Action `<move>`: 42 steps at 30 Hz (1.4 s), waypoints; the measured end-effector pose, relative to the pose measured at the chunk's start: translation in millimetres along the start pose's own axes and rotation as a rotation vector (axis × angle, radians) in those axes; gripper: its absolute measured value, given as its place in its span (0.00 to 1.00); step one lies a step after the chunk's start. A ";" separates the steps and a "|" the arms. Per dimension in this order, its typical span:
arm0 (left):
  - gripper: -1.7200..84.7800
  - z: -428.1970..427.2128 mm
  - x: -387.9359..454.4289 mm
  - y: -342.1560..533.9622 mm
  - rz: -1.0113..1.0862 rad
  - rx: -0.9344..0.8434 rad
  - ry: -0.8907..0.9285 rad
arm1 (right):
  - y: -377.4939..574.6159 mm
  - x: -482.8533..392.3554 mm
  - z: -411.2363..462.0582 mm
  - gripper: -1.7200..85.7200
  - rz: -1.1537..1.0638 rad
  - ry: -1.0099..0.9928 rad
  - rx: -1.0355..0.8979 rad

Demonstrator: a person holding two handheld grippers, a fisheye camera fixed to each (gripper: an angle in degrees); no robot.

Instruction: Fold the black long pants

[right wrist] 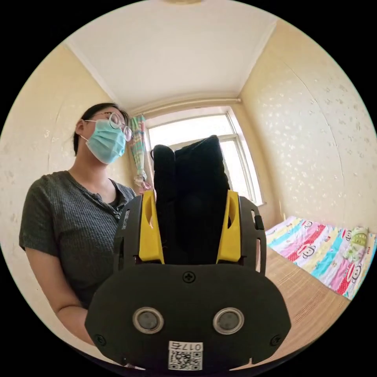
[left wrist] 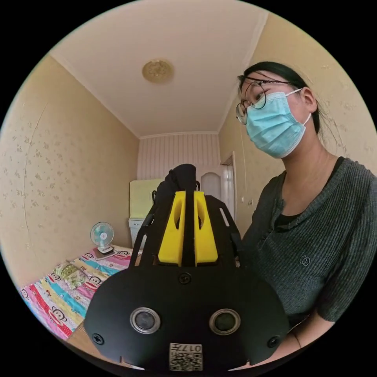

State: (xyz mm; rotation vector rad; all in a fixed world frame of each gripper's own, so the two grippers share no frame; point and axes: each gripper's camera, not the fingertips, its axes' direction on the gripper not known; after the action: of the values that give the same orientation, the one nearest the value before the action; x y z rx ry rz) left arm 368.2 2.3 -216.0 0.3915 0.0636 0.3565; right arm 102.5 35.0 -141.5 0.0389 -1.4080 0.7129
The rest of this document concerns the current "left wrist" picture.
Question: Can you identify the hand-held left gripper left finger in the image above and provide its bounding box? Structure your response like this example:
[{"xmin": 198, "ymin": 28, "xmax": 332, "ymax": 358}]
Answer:
[{"xmin": 157, "ymin": 190, "xmax": 187, "ymax": 265}]

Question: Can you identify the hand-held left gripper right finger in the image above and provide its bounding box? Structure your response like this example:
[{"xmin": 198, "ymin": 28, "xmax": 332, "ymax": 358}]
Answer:
[{"xmin": 193, "ymin": 190, "xmax": 219, "ymax": 265}]

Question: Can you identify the person's left forearm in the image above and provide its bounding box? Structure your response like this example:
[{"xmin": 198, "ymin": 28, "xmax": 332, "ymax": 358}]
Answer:
[{"xmin": 283, "ymin": 313, "xmax": 315, "ymax": 355}]

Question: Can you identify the pale yellow cupboard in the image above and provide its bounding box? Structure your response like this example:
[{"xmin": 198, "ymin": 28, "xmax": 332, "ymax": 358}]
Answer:
[{"xmin": 128, "ymin": 178, "xmax": 166, "ymax": 251}]

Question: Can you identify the white door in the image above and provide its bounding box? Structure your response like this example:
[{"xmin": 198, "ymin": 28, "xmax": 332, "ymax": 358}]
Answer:
[{"xmin": 200, "ymin": 152, "xmax": 237, "ymax": 224}]

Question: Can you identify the flat book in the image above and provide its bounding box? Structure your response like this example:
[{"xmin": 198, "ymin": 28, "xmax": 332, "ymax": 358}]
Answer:
[{"xmin": 92, "ymin": 247, "xmax": 118, "ymax": 262}]

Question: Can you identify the small white table fan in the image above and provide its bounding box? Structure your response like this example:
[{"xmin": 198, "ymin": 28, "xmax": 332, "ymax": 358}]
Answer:
[{"xmin": 90, "ymin": 221, "xmax": 115, "ymax": 254}]

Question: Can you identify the green floral rolled blanket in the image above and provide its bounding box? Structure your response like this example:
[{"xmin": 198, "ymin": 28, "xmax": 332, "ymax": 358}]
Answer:
[{"xmin": 54, "ymin": 261, "xmax": 86, "ymax": 289}]

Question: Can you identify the person's body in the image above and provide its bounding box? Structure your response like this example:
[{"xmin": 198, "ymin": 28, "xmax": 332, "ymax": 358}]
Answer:
[{"xmin": 235, "ymin": 61, "xmax": 377, "ymax": 335}]

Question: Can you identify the bed with printed striped sheet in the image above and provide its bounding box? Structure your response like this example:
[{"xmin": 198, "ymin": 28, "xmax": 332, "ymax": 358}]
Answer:
[{"xmin": 19, "ymin": 243, "xmax": 143, "ymax": 355}]

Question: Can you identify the round golden ceiling lamp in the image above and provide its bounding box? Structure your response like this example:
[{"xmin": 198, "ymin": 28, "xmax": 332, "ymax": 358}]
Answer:
[{"xmin": 142, "ymin": 59, "xmax": 175, "ymax": 85}]

